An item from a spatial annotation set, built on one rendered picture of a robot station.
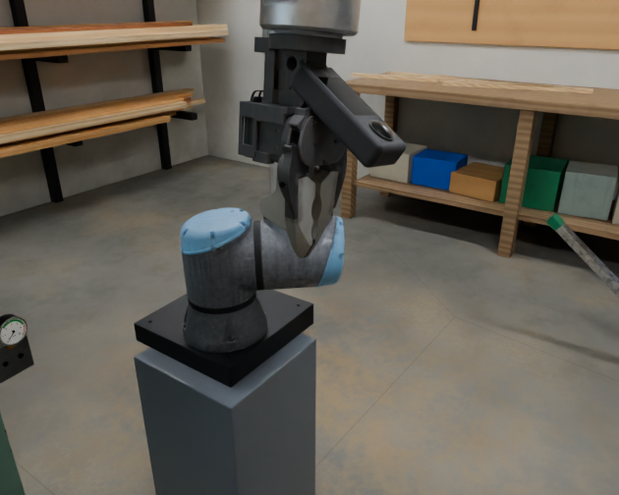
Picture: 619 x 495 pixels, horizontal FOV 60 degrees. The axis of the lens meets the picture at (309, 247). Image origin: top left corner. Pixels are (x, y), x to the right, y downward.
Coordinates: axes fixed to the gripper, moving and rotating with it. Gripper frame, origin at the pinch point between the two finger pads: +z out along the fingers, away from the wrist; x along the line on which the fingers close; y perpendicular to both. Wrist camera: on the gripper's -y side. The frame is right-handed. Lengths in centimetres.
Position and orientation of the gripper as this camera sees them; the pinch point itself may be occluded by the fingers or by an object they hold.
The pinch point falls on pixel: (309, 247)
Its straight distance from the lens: 55.0
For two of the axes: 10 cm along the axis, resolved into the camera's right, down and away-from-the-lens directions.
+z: -0.7, 9.4, 3.3
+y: -7.8, -2.6, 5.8
